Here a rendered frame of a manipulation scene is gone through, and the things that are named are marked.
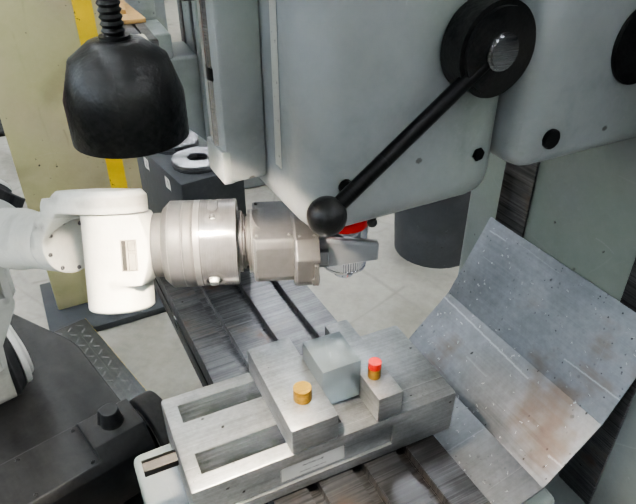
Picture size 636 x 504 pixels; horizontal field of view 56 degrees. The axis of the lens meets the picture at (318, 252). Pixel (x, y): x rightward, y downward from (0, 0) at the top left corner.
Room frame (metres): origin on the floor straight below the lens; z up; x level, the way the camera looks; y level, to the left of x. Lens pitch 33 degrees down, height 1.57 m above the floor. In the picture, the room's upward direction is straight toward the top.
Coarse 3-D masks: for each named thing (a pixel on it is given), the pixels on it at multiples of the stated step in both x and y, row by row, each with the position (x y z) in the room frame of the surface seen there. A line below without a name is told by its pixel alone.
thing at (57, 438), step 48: (48, 336) 1.14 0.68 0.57; (48, 384) 0.97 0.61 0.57; (96, 384) 0.97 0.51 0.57; (0, 432) 0.84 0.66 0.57; (48, 432) 0.84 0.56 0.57; (96, 432) 0.80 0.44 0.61; (144, 432) 0.82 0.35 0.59; (0, 480) 0.71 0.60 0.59; (48, 480) 0.71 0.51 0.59; (96, 480) 0.72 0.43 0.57
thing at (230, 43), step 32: (224, 0) 0.46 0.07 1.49; (256, 0) 0.47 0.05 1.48; (224, 32) 0.46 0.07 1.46; (256, 32) 0.47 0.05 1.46; (224, 64) 0.46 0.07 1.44; (256, 64) 0.47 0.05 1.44; (224, 96) 0.45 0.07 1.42; (256, 96) 0.47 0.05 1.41; (224, 128) 0.45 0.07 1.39; (256, 128) 0.47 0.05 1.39; (224, 160) 0.45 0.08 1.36; (256, 160) 0.47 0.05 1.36
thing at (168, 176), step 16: (192, 144) 1.04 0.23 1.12; (144, 160) 1.04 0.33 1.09; (160, 160) 1.00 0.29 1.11; (176, 160) 0.97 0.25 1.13; (192, 160) 1.00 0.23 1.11; (208, 160) 0.97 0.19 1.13; (144, 176) 1.05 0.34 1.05; (160, 176) 0.98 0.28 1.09; (176, 176) 0.93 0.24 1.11; (192, 176) 0.93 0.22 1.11; (208, 176) 0.93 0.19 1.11; (160, 192) 0.99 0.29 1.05; (176, 192) 0.92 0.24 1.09; (192, 192) 0.91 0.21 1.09; (208, 192) 0.93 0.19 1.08; (224, 192) 0.95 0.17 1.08; (240, 192) 0.96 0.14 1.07; (160, 208) 1.00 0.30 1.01; (240, 208) 0.96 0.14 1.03
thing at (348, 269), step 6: (366, 228) 0.52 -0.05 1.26; (336, 234) 0.51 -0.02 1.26; (342, 234) 0.51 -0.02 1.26; (348, 234) 0.51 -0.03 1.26; (354, 234) 0.51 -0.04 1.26; (360, 234) 0.51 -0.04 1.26; (366, 234) 0.52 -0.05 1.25; (348, 264) 0.51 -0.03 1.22; (354, 264) 0.51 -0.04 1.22; (360, 264) 0.51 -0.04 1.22; (330, 270) 0.51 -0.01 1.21; (336, 270) 0.51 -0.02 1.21; (342, 270) 0.51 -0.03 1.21; (348, 270) 0.51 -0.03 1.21; (354, 270) 0.51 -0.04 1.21; (360, 270) 0.51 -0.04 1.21
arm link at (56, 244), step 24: (72, 192) 0.52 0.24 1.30; (96, 192) 0.50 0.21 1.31; (120, 192) 0.51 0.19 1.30; (144, 192) 0.53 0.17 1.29; (48, 216) 0.53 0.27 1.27; (72, 216) 0.54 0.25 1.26; (48, 240) 0.53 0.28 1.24; (72, 240) 0.55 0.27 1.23; (48, 264) 0.52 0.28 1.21; (72, 264) 0.53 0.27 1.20
